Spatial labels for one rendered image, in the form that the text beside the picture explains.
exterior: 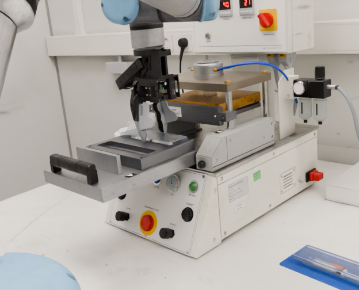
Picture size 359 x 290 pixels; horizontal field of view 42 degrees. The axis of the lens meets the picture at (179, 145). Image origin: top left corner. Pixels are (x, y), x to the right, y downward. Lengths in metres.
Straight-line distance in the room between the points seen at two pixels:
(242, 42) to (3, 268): 1.02
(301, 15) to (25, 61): 1.64
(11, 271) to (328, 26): 1.28
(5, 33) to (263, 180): 0.81
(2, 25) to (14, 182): 2.09
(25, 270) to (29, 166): 2.21
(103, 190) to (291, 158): 0.58
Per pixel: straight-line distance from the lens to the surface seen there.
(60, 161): 1.02
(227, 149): 1.08
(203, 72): 1.22
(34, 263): 0.45
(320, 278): 1.01
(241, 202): 1.15
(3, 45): 0.56
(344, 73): 1.59
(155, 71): 1.04
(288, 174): 1.31
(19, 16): 0.58
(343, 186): 1.33
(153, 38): 1.04
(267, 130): 1.20
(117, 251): 1.15
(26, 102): 2.59
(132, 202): 1.22
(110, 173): 0.99
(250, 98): 1.23
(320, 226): 1.20
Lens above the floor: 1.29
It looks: 16 degrees down
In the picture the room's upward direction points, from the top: 5 degrees counter-clockwise
